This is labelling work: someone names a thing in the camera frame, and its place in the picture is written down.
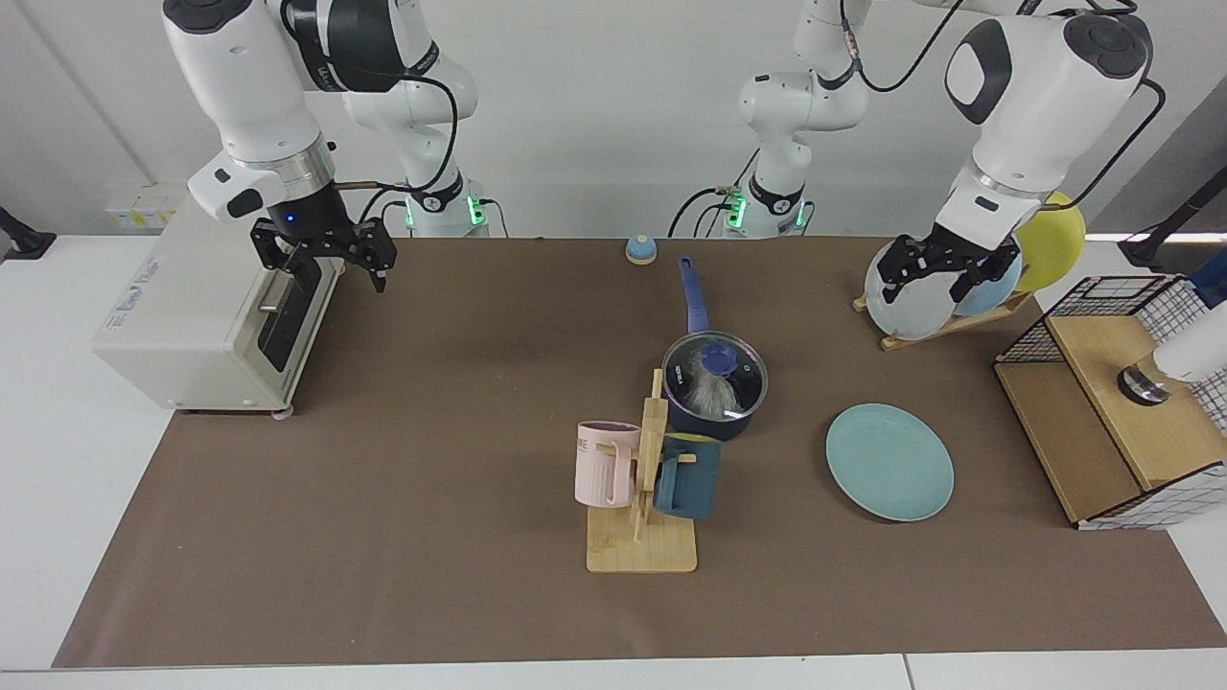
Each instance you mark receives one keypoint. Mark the white wall socket strip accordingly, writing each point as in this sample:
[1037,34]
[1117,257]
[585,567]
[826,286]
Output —
[144,209]

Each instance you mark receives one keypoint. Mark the wooden plate rack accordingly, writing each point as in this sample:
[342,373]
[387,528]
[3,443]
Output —
[891,341]

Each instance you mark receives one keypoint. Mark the brown table cloth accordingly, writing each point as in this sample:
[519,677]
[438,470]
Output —
[479,594]

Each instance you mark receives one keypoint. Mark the teal plate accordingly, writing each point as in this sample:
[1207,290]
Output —
[890,462]

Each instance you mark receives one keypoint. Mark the pale grey plate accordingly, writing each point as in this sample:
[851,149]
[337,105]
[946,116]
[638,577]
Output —
[915,316]

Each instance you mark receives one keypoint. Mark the dark teal cup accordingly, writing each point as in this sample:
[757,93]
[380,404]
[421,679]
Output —
[690,484]

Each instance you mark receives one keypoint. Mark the light blue plate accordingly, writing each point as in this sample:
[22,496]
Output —
[992,299]

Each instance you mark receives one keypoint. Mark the blue object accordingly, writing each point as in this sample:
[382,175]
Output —
[1213,283]

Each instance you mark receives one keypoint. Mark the black stand with long pole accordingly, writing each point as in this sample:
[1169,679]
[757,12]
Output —
[1145,251]

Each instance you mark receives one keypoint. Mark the white cylinder with silver end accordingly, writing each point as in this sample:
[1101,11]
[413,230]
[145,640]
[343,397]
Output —
[1193,355]

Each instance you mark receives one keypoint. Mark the black stand foot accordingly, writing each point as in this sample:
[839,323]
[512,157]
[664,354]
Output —
[24,241]

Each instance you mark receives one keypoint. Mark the yellow plate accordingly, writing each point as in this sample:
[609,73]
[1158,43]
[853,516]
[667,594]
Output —
[1054,240]

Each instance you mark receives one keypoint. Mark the white vermicelli bundle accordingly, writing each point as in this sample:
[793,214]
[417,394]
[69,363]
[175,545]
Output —
[711,398]

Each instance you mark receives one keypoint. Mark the wooden cup stand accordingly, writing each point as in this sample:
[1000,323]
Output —
[640,546]

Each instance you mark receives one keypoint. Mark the pink ribbed cup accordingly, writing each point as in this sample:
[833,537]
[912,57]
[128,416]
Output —
[602,470]

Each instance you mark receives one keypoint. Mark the glass lid with blue knob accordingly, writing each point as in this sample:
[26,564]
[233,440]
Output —
[719,360]

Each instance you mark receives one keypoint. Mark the pale toaster oven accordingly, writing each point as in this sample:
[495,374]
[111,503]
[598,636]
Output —
[163,287]

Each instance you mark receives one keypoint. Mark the small blue round bell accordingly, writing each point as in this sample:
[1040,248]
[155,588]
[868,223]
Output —
[641,251]

